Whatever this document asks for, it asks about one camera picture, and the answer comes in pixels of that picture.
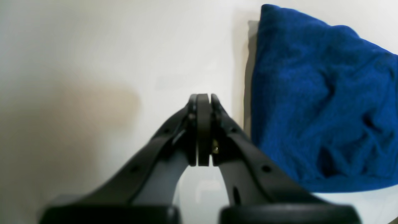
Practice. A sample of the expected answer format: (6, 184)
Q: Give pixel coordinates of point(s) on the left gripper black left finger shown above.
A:
(142, 191)

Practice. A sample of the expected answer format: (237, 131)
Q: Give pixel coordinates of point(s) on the dark blue t-shirt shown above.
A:
(324, 103)

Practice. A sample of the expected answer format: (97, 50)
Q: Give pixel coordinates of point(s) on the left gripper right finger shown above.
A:
(259, 191)

